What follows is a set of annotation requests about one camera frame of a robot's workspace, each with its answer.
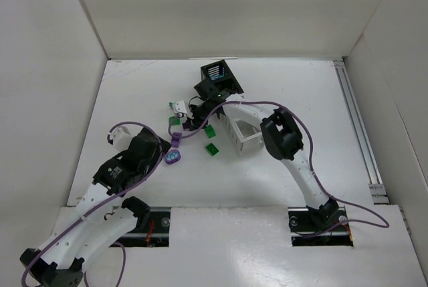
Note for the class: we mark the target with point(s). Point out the purple flower lego brick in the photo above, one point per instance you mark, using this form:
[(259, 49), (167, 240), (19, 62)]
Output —
[(172, 157)]

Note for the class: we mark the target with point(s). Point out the purple curved lego brick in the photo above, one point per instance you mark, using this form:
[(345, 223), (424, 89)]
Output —
[(175, 141)]

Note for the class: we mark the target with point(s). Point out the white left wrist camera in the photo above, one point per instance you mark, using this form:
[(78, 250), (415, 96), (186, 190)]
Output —
[(120, 138)]

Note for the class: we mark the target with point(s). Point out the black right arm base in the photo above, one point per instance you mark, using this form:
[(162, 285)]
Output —
[(305, 233)]

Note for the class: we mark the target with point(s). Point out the purple 2x4 lego brick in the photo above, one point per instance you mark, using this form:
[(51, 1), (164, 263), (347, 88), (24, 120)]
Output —
[(186, 126)]

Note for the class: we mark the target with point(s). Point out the black slotted container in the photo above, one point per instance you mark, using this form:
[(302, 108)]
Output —
[(219, 76)]

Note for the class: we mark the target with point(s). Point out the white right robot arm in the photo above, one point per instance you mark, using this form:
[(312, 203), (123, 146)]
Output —
[(281, 136)]

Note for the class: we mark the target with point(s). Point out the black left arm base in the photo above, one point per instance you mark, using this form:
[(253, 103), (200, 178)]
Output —
[(150, 233)]

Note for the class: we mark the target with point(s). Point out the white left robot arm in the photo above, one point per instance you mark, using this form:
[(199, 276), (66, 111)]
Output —
[(104, 214)]

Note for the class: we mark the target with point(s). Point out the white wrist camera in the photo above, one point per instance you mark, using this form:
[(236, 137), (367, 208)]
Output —
[(180, 108), (120, 138)]

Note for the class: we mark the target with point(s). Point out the aluminium rail right side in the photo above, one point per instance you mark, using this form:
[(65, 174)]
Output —
[(375, 182)]

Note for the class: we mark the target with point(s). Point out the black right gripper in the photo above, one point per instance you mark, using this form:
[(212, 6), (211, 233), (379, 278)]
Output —
[(192, 120)]

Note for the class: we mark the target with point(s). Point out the white slotted container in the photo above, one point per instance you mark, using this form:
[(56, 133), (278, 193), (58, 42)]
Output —
[(244, 137)]

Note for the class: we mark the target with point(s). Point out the green 2x2 lego brick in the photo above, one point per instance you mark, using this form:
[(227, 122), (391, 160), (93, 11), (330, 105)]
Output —
[(209, 131)]

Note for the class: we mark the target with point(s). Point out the green sloped lego brick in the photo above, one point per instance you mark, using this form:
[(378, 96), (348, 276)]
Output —
[(173, 121)]

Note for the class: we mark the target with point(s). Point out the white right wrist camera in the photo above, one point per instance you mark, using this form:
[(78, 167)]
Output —
[(180, 108)]

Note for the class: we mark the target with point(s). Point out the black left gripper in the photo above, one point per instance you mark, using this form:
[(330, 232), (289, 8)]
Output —
[(154, 144)]

